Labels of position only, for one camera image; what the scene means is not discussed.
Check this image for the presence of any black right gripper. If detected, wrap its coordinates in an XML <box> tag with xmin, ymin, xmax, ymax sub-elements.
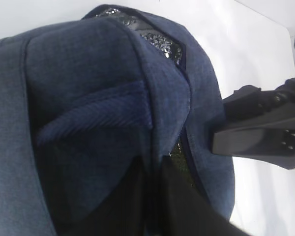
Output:
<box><xmin>211</xmin><ymin>78</ymin><xmax>295</xmax><ymax>170</ymax></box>

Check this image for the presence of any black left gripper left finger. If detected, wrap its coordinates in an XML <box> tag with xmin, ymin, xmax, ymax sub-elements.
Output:
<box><xmin>51</xmin><ymin>157</ymin><xmax>146</xmax><ymax>236</ymax></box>

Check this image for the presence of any dark blue fabric bag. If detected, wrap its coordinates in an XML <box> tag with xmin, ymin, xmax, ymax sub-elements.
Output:
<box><xmin>0</xmin><ymin>5</ymin><xmax>235</xmax><ymax>236</ymax></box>

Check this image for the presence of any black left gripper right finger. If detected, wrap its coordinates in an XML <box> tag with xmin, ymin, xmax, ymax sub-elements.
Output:
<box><xmin>160</xmin><ymin>157</ymin><xmax>247</xmax><ymax>236</ymax></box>

